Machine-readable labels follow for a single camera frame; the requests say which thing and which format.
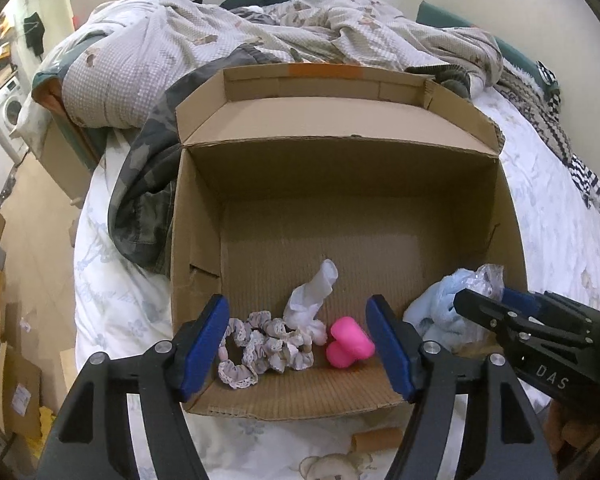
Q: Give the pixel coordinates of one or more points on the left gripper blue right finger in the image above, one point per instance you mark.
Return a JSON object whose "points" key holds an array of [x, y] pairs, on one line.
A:
{"points": [[502, 439]]}

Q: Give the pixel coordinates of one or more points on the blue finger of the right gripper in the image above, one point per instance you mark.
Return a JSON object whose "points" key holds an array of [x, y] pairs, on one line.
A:
{"points": [[493, 315], [520, 301]]}

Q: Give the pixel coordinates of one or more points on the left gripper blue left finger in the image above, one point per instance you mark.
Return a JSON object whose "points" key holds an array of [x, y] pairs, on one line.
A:
{"points": [[91, 436]]}

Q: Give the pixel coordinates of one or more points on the clear crinkled plastic wrapper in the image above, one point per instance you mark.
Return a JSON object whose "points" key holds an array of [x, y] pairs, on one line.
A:
{"points": [[488, 281]]}

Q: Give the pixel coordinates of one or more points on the light blue fluffy sock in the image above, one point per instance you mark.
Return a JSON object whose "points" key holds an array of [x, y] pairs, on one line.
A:
{"points": [[434, 317]]}

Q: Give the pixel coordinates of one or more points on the brown cardboard piece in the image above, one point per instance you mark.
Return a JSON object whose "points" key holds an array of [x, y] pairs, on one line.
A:
{"points": [[377, 440]]}

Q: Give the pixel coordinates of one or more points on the pink rubber duck toy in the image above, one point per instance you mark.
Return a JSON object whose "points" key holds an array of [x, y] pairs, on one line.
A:
{"points": [[349, 344]]}

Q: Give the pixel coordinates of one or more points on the beige lace scrunchie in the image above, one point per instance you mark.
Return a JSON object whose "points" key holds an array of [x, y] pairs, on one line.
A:
{"points": [[250, 348]]}

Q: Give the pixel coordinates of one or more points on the white knotted sock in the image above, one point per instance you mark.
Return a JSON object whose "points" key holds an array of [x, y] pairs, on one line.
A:
{"points": [[307, 299]]}

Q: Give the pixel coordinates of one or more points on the right hand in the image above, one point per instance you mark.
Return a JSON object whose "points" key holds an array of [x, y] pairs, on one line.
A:
{"points": [[568, 431]]}

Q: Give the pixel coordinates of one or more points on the cardboard box on floor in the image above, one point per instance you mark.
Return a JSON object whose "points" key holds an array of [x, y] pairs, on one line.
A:
{"points": [[20, 389]]}

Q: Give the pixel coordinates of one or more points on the white floral teddy duvet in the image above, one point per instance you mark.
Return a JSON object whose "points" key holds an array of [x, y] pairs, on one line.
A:
{"points": [[123, 310]]}

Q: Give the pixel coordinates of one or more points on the open cardboard box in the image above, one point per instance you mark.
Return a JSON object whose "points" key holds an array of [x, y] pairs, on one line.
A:
{"points": [[395, 179]]}

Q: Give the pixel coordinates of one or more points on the black white patterned blanket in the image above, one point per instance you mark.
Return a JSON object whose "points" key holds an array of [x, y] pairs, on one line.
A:
{"points": [[540, 105]]}

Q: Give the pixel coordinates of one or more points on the dark camouflage jacket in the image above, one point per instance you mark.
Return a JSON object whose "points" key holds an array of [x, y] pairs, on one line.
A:
{"points": [[141, 206]]}

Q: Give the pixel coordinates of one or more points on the wooden bedside box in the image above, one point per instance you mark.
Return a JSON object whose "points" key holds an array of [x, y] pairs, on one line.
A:
{"points": [[64, 166]]}

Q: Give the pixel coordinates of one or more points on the white washing machine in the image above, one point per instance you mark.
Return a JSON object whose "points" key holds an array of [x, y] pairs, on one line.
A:
{"points": [[12, 96]]}

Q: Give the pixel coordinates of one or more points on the crumpled checkered beige blanket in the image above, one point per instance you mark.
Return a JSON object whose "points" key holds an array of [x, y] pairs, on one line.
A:
{"points": [[113, 69]]}

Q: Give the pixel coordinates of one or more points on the dark garment hanging on wall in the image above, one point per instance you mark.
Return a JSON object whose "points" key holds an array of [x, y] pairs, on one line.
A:
{"points": [[34, 30]]}

